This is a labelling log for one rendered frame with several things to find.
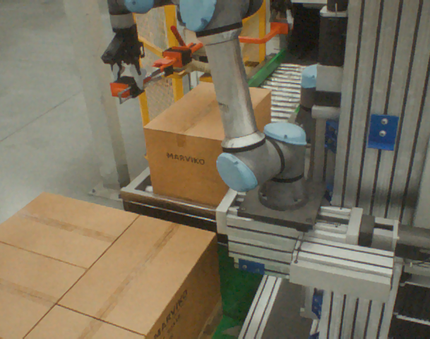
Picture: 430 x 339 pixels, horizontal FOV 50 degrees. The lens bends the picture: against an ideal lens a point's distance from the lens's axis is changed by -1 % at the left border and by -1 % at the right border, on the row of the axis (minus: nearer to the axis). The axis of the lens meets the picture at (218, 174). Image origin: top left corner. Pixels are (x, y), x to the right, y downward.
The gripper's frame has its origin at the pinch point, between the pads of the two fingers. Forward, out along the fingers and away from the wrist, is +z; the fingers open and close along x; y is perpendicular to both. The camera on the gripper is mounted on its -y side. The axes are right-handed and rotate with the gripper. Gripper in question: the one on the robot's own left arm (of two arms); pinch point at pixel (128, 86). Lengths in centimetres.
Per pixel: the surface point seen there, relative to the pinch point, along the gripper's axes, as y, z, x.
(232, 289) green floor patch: 39, 127, -17
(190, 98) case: 66, 33, 15
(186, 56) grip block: 35.8, 0.3, -3.0
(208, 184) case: 30, 56, -12
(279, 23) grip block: 87, -2, -24
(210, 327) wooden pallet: 5, 119, -21
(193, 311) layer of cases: -7, 95, -21
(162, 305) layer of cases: -26, 73, -21
